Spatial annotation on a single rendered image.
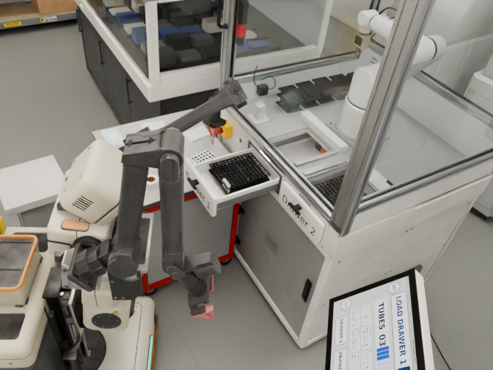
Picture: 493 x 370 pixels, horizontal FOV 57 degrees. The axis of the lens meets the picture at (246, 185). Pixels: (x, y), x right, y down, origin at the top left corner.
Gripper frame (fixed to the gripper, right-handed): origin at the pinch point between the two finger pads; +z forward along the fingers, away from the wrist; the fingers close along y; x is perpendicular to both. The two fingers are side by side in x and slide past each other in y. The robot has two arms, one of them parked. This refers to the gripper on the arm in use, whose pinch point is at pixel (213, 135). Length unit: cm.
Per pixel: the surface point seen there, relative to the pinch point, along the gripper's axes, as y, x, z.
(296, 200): -53, 6, 3
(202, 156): 4.3, 2.6, 13.8
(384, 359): -114, 59, -15
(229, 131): 1.5, -13.8, 5.3
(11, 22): 340, -75, 73
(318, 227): -67, 11, 5
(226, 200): -29.5, 23.7, 7.0
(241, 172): -24.1, 7.3, 4.1
